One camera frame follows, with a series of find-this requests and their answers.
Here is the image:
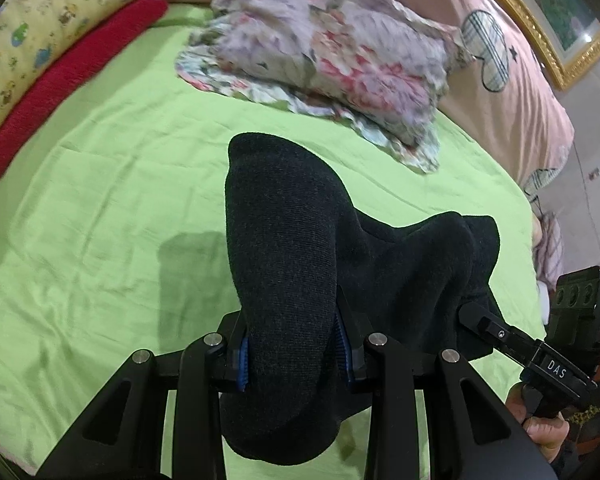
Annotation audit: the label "floral ruffled pillow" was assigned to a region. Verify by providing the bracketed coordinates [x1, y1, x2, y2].
[175, 0, 473, 176]

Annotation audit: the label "yellow cartoon print pillow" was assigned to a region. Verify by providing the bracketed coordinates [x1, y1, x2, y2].
[0, 0, 186, 136]

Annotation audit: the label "black pants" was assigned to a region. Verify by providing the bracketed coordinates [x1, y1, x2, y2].
[219, 131, 503, 458]

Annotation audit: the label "green bed sheet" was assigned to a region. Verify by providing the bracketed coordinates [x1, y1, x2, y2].
[0, 2, 538, 480]

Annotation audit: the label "red cloth roll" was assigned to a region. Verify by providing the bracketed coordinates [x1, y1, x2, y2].
[0, 0, 170, 201]

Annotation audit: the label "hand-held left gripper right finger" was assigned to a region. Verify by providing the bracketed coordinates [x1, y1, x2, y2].
[334, 307, 556, 480]

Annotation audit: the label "pink striped cloth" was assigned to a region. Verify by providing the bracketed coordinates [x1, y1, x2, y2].
[530, 210, 566, 291]

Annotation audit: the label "gold framed landscape painting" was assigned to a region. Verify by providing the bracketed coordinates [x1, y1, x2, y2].
[465, 0, 600, 92]

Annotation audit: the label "person's right hand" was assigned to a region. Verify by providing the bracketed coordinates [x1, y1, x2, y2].
[505, 384, 577, 467]

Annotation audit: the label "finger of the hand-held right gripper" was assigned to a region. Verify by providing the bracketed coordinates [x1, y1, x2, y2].
[457, 302, 543, 367]

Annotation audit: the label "pink quilt with plaid hearts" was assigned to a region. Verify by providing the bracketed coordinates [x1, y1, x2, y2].
[160, 0, 576, 211]

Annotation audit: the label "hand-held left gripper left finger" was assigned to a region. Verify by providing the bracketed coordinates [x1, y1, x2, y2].
[37, 310, 253, 480]

